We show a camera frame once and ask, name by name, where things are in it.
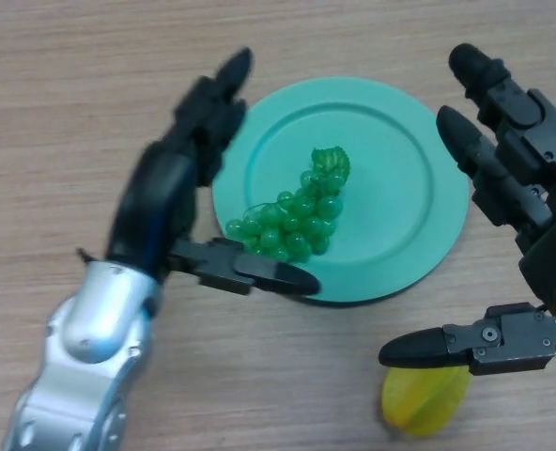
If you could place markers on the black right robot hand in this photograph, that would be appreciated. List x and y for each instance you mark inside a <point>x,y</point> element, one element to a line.
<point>522,160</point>

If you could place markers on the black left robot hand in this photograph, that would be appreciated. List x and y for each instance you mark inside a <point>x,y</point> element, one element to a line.
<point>165,188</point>

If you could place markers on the green grapes bunch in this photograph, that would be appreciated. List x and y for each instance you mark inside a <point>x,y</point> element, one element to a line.
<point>301,216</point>

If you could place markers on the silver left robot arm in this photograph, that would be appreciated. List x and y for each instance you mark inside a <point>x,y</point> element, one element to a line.
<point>85,357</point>

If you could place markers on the green round plate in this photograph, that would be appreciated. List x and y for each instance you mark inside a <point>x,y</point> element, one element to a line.
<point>390,197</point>

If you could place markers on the yellow starfruit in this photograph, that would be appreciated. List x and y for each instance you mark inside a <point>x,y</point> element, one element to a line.
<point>423,399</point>

